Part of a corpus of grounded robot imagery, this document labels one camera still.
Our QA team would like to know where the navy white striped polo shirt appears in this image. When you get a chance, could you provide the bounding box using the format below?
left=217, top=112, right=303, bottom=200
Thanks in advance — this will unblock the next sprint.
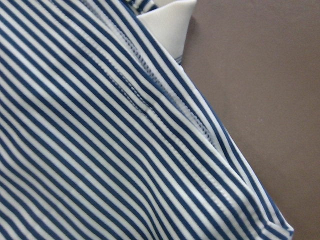
left=0, top=0, right=294, bottom=240

